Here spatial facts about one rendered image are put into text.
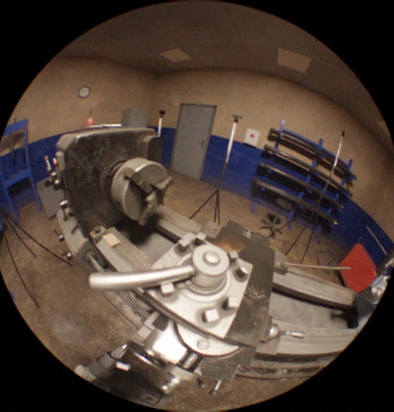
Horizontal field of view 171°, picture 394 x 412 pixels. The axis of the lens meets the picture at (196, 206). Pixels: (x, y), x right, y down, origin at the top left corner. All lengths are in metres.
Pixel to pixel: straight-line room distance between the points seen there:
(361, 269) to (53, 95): 6.90
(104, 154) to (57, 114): 3.35
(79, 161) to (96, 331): 1.35
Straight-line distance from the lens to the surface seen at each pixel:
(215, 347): 0.42
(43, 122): 3.87
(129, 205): 0.50
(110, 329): 1.44
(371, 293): 0.96
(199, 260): 0.19
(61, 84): 4.05
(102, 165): 0.62
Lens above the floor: 1.35
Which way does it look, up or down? 32 degrees down
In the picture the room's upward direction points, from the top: 13 degrees clockwise
